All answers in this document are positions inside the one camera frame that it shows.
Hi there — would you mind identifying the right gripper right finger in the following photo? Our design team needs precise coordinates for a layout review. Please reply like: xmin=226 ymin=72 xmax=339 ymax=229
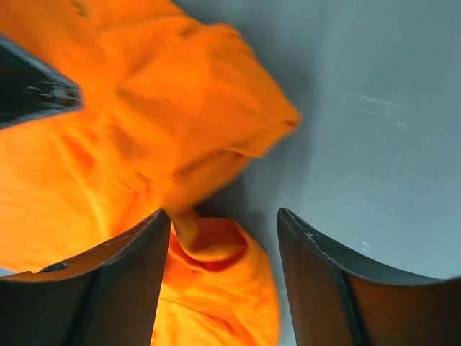
xmin=277 ymin=208 xmax=460 ymax=345

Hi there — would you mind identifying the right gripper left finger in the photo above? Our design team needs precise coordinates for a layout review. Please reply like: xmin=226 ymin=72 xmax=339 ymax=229
xmin=1 ymin=210 xmax=170 ymax=345

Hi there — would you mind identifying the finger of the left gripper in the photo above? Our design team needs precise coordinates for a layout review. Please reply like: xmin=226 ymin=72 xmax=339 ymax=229
xmin=0 ymin=35 xmax=82 ymax=128

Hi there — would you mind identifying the orange t shirt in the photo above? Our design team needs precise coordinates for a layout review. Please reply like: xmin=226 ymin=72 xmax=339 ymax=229
xmin=1 ymin=1 xmax=300 ymax=345

